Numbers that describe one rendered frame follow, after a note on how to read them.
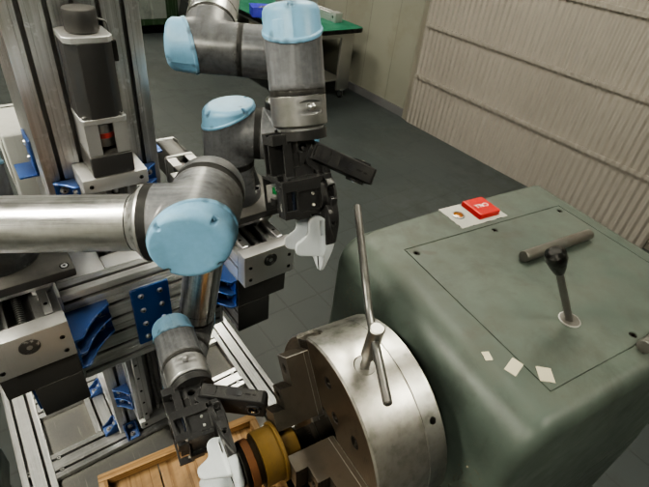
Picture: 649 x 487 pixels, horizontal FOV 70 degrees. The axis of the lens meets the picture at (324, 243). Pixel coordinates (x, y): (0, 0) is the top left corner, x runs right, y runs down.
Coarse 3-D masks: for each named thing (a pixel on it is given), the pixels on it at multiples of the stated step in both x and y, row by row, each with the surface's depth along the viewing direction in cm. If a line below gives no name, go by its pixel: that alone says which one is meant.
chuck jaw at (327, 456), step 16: (304, 448) 71; (320, 448) 71; (336, 448) 71; (304, 464) 69; (320, 464) 69; (336, 464) 69; (352, 464) 69; (304, 480) 69; (320, 480) 66; (336, 480) 66; (352, 480) 67
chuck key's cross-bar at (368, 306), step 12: (360, 216) 76; (360, 228) 75; (360, 240) 74; (360, 252) 72; (360, 264) 72; (372, 312) 67; (372, 348) 63; (384, 372) 59; (384, 384) 58; (384, 396) 57
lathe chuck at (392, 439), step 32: (320, 352) 70; (352, 352) 70; (384, 352) 70; (320, 384) 73; (352, 384) 66; (352, 416) 65; (384, 416) 65; (416, 416) 66; (352, 448) 68; (384, 448) 63; (416, 448) 66; (384, 480) 63; (416, 480) 67
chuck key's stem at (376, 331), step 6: (372, 324) 63; (378, 324) 63; (372, 330) 62; (378, 330) 62; (384, 330) 63; (366, 336) 64; (372, 336) 63; (378, 336) 62; (366, 342) 64; (366, 348) 64; (366, 354) 65; (372, 354) 65; (366, 360) 67; (372, 360) 66; (360, 366) 68; (366, 366) 67
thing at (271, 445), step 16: (256, 432) 71; (272, 432) 71; (288, 432) 72; (240, 448) 69; (256, 448) 69; (272, 448) 69; (288, 448) 71; (240, 464) 73; (256, 464) 68; (272, 464) 68; (288, 464) 69; (256, 480) 68; (272, 480) 69; (288, 480) 71
